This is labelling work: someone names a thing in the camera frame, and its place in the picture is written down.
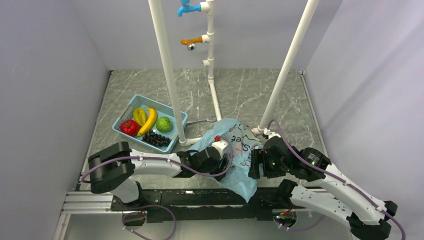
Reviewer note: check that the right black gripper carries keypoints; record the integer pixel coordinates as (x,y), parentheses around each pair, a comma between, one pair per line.
(260,155)

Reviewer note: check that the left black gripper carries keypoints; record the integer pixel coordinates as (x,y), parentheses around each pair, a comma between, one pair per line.
(224,163)

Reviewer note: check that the light blue plastic bag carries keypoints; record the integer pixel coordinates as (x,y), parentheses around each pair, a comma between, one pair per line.
(241,142)

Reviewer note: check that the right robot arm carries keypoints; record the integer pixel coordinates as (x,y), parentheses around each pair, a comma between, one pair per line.
(365,216)

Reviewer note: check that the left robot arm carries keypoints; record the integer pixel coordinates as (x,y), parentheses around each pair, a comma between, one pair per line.
(110,169)

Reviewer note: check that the green fake fruit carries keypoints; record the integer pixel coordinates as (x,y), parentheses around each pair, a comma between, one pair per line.
(164,124)

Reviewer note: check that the black fake grapes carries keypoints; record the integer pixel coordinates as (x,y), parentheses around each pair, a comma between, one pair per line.
(155,139)

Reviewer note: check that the yellow fake banana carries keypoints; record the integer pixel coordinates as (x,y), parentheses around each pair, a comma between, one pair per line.
(151,120)

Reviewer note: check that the yellow fake pepper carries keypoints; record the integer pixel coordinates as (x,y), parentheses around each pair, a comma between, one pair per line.
(140,116)

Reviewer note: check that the red fake pepper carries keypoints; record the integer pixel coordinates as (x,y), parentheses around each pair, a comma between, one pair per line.
(130,127)

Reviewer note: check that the silver steel wrench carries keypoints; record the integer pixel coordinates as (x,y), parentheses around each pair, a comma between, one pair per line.
(209,119)

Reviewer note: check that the light blue plastic basket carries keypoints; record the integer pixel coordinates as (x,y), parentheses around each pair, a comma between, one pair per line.
(162,110)

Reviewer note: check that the orange plastic faucet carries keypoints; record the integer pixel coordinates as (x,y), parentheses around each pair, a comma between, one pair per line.
(191,43)

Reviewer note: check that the blue plastic faucet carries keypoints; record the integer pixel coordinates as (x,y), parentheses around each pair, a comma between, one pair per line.
(187,8)

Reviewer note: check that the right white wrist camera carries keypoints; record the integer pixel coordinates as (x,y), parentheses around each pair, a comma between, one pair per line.
(267,134)

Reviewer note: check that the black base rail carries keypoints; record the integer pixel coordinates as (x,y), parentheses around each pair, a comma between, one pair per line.
(205,204)

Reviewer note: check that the white pvc pipe frame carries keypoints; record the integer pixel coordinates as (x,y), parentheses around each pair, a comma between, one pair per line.
(209,7)

